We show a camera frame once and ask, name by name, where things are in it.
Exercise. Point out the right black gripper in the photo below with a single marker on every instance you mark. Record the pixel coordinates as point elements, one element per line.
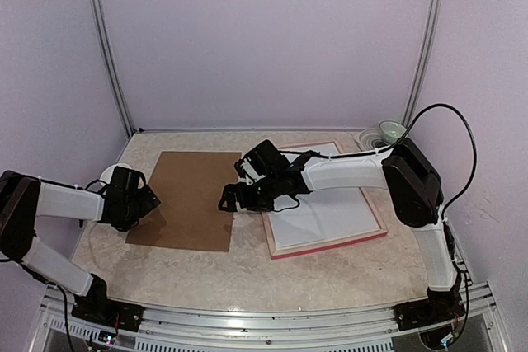
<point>228,192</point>

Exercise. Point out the aluminium corner post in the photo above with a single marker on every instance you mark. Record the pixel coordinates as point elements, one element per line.
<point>110,67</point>
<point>433,14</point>

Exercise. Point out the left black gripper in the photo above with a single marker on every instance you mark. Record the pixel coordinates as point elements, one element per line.
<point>147,205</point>

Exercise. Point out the red sunset sea photo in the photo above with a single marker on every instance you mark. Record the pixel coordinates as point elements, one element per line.
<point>324,220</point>

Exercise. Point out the orange white bowl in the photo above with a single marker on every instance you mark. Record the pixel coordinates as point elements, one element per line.
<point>107,173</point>

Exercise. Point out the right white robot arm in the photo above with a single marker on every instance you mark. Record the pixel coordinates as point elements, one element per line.
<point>414,187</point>

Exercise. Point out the brown cardboard backing board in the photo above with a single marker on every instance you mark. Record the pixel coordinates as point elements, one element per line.
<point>189,186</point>

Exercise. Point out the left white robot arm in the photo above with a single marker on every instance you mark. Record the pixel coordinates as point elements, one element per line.
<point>25,200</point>

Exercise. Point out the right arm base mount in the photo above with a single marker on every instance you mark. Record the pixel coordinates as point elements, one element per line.
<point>437,307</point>

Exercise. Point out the white swirl pattern plate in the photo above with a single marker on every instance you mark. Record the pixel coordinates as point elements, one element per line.
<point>370,139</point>

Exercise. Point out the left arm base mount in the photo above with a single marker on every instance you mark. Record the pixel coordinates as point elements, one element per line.
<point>96,307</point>

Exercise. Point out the right aluminium corner post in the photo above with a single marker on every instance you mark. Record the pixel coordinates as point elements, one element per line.
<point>433,14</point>

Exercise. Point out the left aluminium corner post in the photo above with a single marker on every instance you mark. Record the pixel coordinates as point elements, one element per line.
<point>110,67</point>

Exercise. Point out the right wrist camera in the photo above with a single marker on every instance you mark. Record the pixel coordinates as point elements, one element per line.
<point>246,171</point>

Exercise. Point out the pink wooden picture frame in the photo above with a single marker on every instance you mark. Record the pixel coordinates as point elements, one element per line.
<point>331,174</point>

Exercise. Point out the aluminium front rail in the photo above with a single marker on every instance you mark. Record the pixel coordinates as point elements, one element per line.
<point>372,328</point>

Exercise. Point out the pale green ceramic bowl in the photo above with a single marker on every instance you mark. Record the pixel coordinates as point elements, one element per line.
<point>391,131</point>

